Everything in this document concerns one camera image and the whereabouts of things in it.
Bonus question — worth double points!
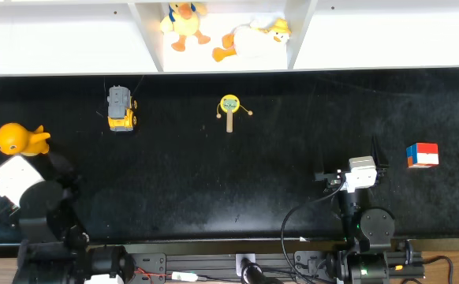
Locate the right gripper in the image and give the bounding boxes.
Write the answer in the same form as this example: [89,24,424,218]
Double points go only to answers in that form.
[314,135,390,189]

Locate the yellow rubber duck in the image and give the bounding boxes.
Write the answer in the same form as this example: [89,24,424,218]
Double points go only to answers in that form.
[0,122,52,158]

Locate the many-coloured puzzle cube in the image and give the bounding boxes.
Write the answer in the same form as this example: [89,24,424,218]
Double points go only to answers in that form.
[405,142,440,170]

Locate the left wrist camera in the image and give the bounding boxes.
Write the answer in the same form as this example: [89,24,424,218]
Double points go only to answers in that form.
[0,155,46,208]

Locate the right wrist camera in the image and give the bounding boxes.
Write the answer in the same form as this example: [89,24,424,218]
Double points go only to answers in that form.
[346,155,379,193]

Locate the yellow wooden rattle drum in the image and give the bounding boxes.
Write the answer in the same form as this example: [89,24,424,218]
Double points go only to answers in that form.
[215,93,254,134]

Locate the white shelf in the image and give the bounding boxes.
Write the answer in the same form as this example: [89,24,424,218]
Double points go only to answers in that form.
[0,0,459,77]

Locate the white plush duck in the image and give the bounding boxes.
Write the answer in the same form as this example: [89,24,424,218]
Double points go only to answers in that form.
[211,17,293,63]

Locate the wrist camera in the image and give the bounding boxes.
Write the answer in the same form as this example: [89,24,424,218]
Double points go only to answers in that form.
[346,155,379,193]
[0,155,46,208]

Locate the mounting rail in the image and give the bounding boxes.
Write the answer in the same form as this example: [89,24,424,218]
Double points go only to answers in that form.
[129,251,455,284]

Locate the yellow plush duck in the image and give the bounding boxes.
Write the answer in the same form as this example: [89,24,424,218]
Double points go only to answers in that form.
[159,2,212,53]

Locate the grey and yellow toy truck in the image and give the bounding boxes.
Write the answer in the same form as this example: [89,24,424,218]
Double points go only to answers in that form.
[106,84,139,133]

